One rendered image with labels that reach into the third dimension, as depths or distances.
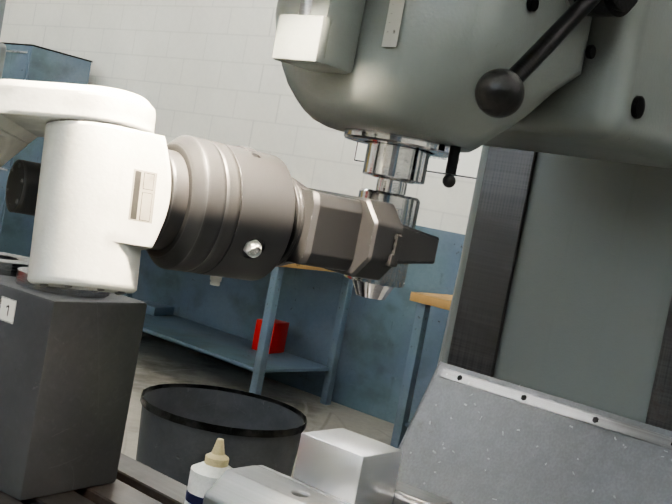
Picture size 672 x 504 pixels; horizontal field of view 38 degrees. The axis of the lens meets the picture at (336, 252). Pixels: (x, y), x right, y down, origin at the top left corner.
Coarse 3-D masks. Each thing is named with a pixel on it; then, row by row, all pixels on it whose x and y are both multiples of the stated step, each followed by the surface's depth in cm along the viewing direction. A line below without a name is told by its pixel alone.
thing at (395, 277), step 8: (400, 216) 71; (408, 216) 71; (416, 216) 72; (408, 224) 71; (400, 264) 71; (392, 272) 71; (400, 272) 71; (360, 280) 71; (368, 280) 71; (376, 280) 71; (384, 280) 71; (392, 280) 71; (400, 280) 72
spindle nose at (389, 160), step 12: (372, 144) 71; (384, 144) 70; (372, 156) 71; (384, 156) 70; (396, 156) 70; (408, 156) 70; (420, 156) 71; (372, 168) 71; (384, 168) 70; (396, 168) 70; (408, 168) 70; (420, 168) 71; (408, 180) 71; (420, 180) 71
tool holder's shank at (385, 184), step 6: (378, 180) 72; (384, 180) 72; (390, 180) 72; (396, 180) 71; (402, 180) 71; (378, 186) 72; (384, 186) 72; (390, 186) 72; (396, 186) 72; (402, 186) 72; (390, 192) 72; (396, 192) 72; (402, 192) 72
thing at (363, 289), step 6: (354, 282) 72; (360, 282) 72; (354, 288) 73; (360, 288) 72; (366, 288) 72; (372, 288) 72; (378, 288) 72; (384, 288) 72; (390, 288) 72; (360, 294) 72; (366, 294) 72; (372, 294) 72; (378, 294) 72; (384, 294) 72
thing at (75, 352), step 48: (0, 288) 90; (48, 288) 90; (0, 336) 90; (48, 336) 87; (96, 336) 91; (0, 384) 90; (48, 384) 87; (96, 384) 92; (0, 432) 89; (48, 432) 88; (96, 432) 94; (0, 480) 89; (48, 480) 90; (96, 480) 95
